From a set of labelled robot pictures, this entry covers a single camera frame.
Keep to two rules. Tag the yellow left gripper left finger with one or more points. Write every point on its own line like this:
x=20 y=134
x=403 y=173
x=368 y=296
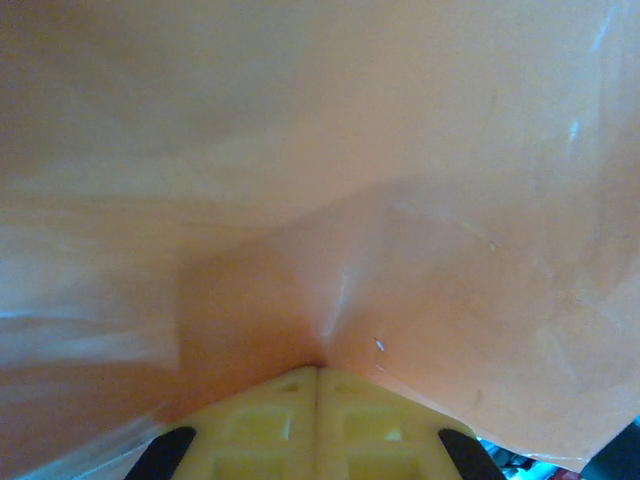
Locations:
x=260 y=430

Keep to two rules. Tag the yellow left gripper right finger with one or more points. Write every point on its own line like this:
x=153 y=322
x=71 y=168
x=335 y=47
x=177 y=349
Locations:
x=385 y=430

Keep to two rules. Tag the orange wrapping paper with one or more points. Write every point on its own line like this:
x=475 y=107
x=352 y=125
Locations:
x=320 y=175

